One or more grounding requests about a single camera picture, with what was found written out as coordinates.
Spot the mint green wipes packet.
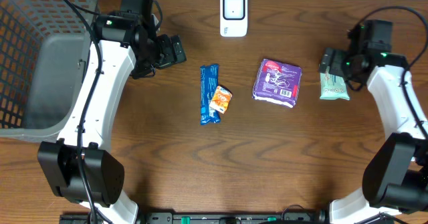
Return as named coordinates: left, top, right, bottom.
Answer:
left=320, top=68, right=350, bottom=100

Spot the blue biscuit packet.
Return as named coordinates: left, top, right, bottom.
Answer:
left=200, top=64, right=221, bottom=125

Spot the purple Carefree pad pack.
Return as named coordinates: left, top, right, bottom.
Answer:
left=252, top=59, right=302, bottom=108

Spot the orange tissue packet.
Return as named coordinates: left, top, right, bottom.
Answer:
left=209, top=86, right=233, bottom=114

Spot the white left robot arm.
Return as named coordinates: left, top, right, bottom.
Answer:
left=37, top=0, right=187, bottom=223

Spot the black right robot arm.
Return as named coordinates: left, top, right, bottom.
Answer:
left=318, top=20, right=427, bottom=223

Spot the white barcode scanner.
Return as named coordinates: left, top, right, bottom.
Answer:
left=219, top=0, right=249, bottom=37

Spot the dark grey plastic basket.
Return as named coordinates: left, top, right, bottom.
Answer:
left=1, top=0, right=98, bottom=142

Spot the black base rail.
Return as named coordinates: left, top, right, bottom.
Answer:
left=60, top=211, right=395, bottom=224

